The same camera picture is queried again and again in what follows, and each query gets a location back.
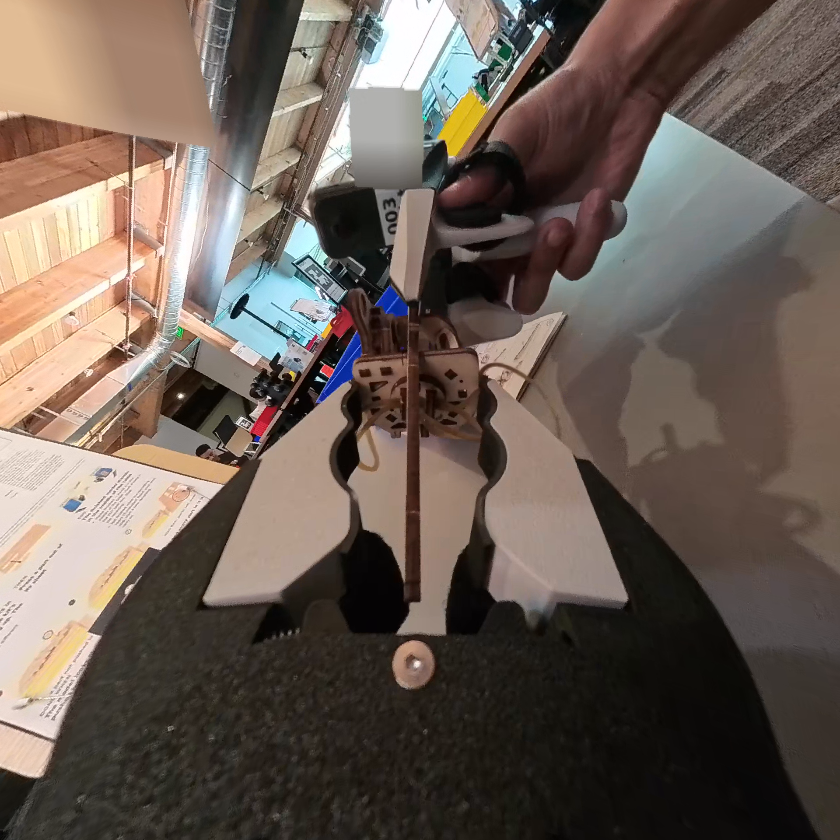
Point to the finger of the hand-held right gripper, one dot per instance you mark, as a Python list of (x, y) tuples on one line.
[(412, 243)]

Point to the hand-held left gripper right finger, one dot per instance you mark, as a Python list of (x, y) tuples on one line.
[(544, 525)]

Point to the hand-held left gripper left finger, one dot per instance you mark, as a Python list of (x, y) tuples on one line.
[(289, 525)]

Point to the wooden model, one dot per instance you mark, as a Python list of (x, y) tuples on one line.
[(438, 363)]

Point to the dark wooden strip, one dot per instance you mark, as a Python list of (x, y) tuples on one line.
[(413, 499)]

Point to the plywood parts sheet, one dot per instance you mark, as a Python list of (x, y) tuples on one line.
[(525, 348)]

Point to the person's right hand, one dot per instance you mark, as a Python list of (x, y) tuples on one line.
[(577, 138)]

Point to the framed black sign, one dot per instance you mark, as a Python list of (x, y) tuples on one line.
[(318, 275)]

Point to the yellow plastic bin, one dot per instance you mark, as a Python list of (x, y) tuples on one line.
[(466, 124)]

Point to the blue plastic bin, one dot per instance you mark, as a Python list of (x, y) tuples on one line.
[(334, 374)]

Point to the printed instruction sign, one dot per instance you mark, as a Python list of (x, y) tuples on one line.
[(65, 525)]

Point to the metal ventilation duct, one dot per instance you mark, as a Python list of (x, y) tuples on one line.
[(187, 216)]

